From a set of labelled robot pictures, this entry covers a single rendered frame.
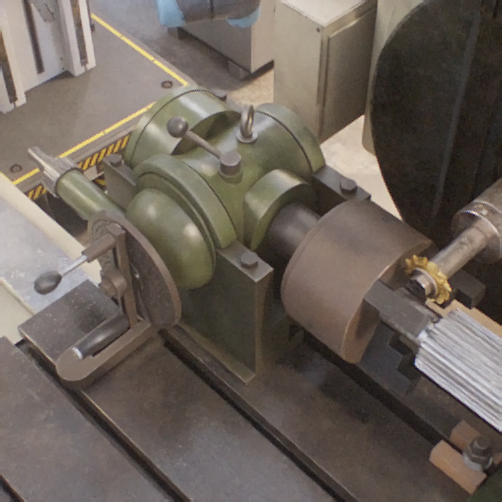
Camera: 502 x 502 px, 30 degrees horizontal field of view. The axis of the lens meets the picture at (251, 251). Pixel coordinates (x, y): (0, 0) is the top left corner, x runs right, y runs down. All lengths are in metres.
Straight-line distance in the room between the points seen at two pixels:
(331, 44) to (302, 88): 0.11
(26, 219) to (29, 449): 0.75
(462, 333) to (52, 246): 1.02
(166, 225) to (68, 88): 1.76
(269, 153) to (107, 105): 1.62
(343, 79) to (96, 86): 1.54
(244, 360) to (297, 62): 0.47
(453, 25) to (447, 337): 0.39
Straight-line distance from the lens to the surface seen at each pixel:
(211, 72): 3.49
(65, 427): 1.37
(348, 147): 3.20
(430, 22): 1.25
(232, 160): 1.24
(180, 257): 1.24
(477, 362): 1.14
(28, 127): 2.85
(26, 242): 1.95
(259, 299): 1.24
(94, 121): 2.83
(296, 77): 1.51
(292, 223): 1.25
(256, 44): 3.32
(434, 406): 1.38
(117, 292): 1.26
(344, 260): 1.15
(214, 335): 1.40
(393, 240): 1.16
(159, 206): 1.25
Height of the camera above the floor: 2.16
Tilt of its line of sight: 49 degrees down
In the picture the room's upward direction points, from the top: straight up
